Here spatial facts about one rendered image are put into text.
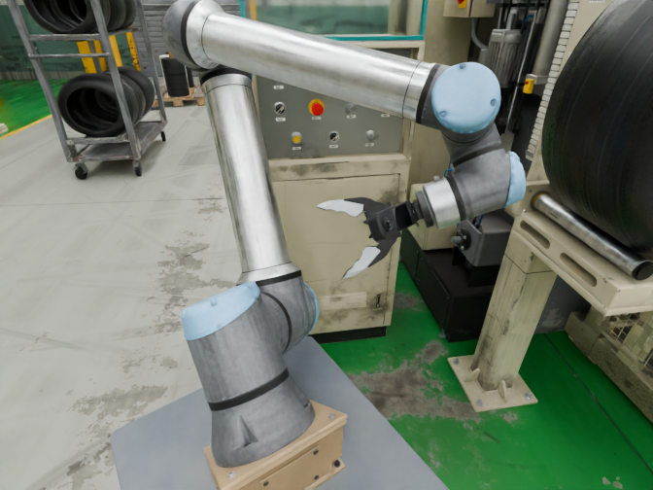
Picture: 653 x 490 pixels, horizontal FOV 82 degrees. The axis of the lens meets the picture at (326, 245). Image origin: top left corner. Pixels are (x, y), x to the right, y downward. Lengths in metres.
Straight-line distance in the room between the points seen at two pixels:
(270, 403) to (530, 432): 1.25
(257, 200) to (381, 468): 0.59
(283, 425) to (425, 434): 1.01
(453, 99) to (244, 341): 0.49
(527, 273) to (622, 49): 0.74
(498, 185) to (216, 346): 0.55
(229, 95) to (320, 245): 0.77
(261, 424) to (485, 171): 0.56
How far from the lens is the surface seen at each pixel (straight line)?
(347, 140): 1.38
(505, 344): 1.61
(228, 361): 0.67
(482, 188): 0.71
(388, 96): 0.63
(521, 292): 1.44
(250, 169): 0.85
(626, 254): 1.01
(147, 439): 0.95
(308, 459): 0.74
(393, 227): 0.65
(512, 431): 1.74
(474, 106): 0.59
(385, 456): 0.87
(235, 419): 0.69
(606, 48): 0.91
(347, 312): 1.72
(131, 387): 1.89
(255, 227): 0.83
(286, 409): 0.69
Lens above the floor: 1.36
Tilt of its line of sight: 32 degrees down
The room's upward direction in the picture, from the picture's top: straight up
